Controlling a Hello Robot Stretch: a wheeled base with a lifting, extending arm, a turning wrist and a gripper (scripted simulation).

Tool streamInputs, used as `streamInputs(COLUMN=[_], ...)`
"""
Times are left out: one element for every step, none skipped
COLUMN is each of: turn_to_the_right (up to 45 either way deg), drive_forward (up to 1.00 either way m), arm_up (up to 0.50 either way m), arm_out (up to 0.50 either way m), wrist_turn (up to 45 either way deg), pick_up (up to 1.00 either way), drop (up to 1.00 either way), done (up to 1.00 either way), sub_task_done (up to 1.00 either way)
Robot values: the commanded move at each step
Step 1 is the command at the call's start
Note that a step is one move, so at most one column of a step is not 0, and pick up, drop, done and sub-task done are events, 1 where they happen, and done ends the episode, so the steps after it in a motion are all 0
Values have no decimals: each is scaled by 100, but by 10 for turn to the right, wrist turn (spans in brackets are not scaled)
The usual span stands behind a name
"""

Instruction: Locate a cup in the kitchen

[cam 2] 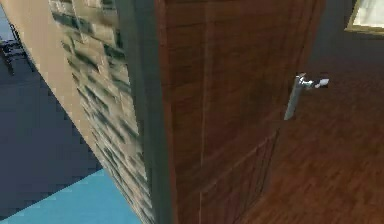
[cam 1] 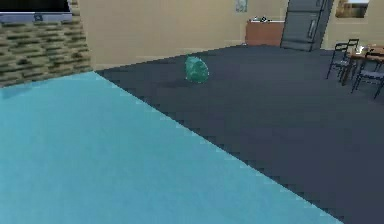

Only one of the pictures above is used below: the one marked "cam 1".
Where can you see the brown kitchen cabinet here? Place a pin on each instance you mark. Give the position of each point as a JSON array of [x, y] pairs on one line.
[[264, 33]]

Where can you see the white cup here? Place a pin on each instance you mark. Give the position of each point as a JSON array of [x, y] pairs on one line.
[[359, 50]]

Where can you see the green translucent bin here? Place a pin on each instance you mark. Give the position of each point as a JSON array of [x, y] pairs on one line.
[[196, 69]]

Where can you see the black stove burner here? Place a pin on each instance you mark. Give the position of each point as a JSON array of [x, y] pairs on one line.
[[263, 19]]

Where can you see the grey fridge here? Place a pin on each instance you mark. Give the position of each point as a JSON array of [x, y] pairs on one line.
[[305, 25]]

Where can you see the black dining chair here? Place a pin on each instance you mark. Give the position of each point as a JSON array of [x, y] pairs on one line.
[[343, 56], [368, 75]]

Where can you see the brown wooden dining table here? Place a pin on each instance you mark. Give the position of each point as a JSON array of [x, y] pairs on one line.
[[366, 57]]

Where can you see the black television set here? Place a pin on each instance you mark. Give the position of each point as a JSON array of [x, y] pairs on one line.
[[33, 8]]

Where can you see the window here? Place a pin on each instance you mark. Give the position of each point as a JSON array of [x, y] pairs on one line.
[[352, 8]]

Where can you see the framed wall picture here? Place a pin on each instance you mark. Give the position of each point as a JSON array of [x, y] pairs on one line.
[[241, 5]]

